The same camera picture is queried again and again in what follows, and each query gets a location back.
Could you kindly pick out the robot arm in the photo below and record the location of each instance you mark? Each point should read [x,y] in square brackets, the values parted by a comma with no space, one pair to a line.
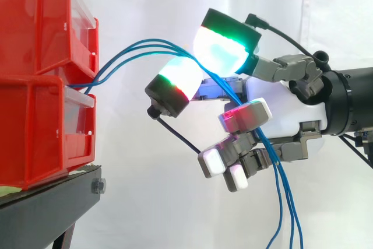
[355,100]

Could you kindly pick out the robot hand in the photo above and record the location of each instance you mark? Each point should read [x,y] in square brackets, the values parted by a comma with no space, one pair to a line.
[291,115]

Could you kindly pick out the red plastic bin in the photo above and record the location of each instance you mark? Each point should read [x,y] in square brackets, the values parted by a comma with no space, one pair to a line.
[26,21]
[29,132]

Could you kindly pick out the black metal stand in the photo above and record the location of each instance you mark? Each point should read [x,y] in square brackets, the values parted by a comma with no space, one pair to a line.
[43,211]

